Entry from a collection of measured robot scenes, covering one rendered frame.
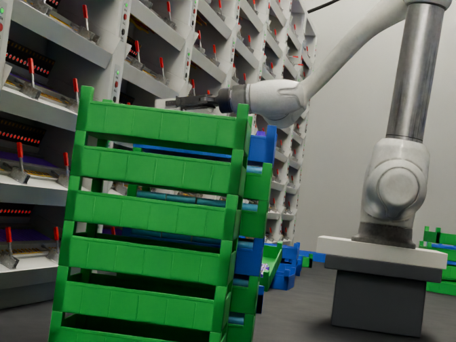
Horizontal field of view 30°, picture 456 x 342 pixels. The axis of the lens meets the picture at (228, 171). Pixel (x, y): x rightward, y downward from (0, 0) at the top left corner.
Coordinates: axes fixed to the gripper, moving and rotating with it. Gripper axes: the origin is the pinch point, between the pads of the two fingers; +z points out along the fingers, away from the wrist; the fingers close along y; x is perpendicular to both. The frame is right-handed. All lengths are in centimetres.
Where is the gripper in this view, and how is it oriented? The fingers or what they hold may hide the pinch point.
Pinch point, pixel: (167, 104)
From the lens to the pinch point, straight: 260.8
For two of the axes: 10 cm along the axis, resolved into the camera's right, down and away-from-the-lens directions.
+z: -9.8, 0.5, 2.0
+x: -0.4, -10.0, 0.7
